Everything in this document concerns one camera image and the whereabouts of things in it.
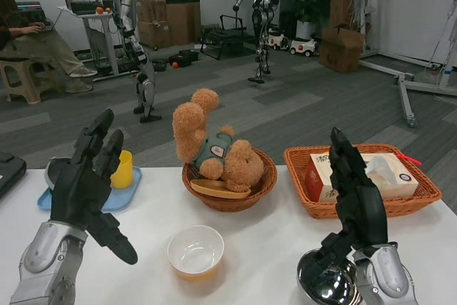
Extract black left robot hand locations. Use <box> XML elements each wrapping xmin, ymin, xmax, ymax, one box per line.
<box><xmin>49</xmin><ymin>108</ymin><xmax>139</xmax><ymax>266</ymax></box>

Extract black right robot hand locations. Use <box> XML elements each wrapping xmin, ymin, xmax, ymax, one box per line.
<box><xmin>319</xmin><ymin>126</ymin><xmax>389</xmax><ymax>266</ymax></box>

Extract white plastic bowl orange outside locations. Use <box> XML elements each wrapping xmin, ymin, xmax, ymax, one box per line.
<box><xmin>166</xmin><ymin>224</ymin><xmax>225</xmax><ymax>282</ymax></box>

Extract grey bowl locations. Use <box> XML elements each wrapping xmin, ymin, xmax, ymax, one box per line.
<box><xmin>44</xmin><ymin>156</ymin><xmax>78</xmax><ymax>190</ymax></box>

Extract shiny steel bowl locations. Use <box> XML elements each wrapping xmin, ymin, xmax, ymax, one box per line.
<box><xmin>296</xmin><ymin>247</ymin><xmax>361</xmax><ymax>305</ymax></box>

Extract rectangular orange wicker basket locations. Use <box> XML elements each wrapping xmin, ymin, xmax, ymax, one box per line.
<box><xmin>283</xmin><ymin>144</ymin><xmax>443</xmax><ymax>220</ymax></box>

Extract light blue plastic tray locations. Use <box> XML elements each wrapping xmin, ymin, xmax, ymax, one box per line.
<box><xmin>37</xmin><ymin>165</ymin><xmax>143</xmax><ymax>212</ymax></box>

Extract yellow plastic cup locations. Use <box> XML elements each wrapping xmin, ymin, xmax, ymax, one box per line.
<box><xmin>109</xmin><ymin>150</ymin><xmax>134</xmax><ymax>190</ymax></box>

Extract tissue box with tissue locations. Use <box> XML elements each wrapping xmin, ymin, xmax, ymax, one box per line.
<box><xmin>303</xmin><ymin>152</ymin><xmax>419</xmax><ymax>203</ymax></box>

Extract red tassel tag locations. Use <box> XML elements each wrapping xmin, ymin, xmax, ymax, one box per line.
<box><xmin>398</xmin><ymin>154</ymin><xmax>423</xmax><ymax>166</ymax></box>

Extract black case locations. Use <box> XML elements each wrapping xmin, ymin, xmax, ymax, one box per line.
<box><xmin>0</xmin><ymin>152</ymin><xmax>28</xmax><ymax>201</ymax></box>

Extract round brown wicker basket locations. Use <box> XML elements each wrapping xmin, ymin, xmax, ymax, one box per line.
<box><xmin>181</xmin><ymin>147</ymin><xmax>278</xmax><ymax>212</ymax></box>

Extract beige plastic stool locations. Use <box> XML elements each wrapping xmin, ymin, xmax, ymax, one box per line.
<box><xmin>0</xmin><ymin>58</ymin><xmax>54</xmax><ymax>105</ymax></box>

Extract white gantry stand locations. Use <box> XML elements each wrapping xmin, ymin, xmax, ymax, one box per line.
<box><xmin>355</xmin><ymin>0</ymin><xmax>457</xmax><ymax>128</ymax></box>

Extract brown teddy bear green vest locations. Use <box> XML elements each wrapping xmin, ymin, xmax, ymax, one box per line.
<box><xmin>172</xmin><ymin>87</ymin><xmax>265</xmax><ymax>193</ymax></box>

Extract wooden spoon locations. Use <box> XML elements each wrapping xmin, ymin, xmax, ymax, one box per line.
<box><xmin>190</xmin><ymin>179</ymin><xmax>253</xmax><ymax>199</ymax></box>

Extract seated person brown sweater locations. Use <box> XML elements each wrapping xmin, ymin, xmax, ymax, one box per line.
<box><xmin>0</xmin><ymin>0</ymin><xmax>98</xmax><ymax>94</ymax></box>

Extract white standing desk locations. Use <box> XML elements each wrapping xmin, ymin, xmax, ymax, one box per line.
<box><xmin>57</xmin><ymin>4</ymin><xmax>139</xmax><ymax>83</ymax></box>

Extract open cardboard box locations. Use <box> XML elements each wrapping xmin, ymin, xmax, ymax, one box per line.
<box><xmin>318</xmin><ymin>27</ymin><xmax>367</xmax><ymax>74</ymax></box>

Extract grey laptop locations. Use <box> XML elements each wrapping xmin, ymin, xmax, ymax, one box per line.
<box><xmin>21</xmin><ymin>8</ymin><xmax>65</xmax><ymax>34</ymax></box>

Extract black bag with zipper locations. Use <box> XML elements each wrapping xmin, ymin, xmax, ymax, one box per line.
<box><xmin>168</xmin><ymin>49</ymin><xmax>200</xmax><ymax>69</ymax></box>

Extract white toy car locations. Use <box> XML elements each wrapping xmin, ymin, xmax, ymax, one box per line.
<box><xmin>267</xmin><ymin>31</ymin><xmax>289</xmax><ymax>51</ymax></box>
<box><xmin>289</xmin><ymin>35</ymin><xmax>320</xmax><ymax>58</ymax></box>

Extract stacked small cardboard boxes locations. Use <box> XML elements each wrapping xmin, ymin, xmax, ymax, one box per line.
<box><xmin>135</xmin><ymin>0</ymin><xmax>169</xmax><ymax>49</ymax></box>

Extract black desk equipment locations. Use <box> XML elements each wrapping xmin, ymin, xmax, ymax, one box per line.
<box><xmin>65</xmin><ymin>0</ymin><xmax>104</xmax><ymax>15</ymax></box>

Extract silver humanoid robot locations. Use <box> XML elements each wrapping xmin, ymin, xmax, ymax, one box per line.
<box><xmin>101</xmin><ymin>0</ymin><xmax>162</xmax><ymax>124</ymax></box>

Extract white lift stand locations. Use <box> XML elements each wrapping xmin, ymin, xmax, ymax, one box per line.
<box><xmin>426</xmin><ymin>0</ymin><xmax>457</xmax><ymax>97</ymax></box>

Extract large brown cardboard box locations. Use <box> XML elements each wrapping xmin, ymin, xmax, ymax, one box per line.
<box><xmin>166</xmin><ymin>0</ymin><xmax>201</xmax><ymax>47</ymax></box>

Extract tall cardboard box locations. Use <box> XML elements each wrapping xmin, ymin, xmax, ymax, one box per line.
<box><xmin>328</xmin><ymin>0</ymin><xmax>356</xmax><ymax>29</ymax></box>

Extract black folding bench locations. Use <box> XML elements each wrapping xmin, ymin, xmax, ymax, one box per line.
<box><xmin>199</xmin><ymin>14</ymin><xmax>256</xmax><ymax>60</ymax></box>

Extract black hanging humanoid robot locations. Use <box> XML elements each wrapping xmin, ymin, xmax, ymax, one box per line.
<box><xmin>231</xmin><ymin>0</ymin><xmax>278</xmax><ymax>85</ymax></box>

